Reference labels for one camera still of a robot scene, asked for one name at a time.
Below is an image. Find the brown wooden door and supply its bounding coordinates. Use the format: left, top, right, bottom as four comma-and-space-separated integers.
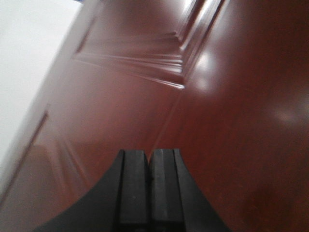
0, 0, 309, 232

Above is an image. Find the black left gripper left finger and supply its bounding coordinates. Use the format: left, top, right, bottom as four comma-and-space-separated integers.
34, 150, 149, 232

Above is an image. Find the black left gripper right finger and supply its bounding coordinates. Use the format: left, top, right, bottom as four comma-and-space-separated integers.
150, 149, 230, 232

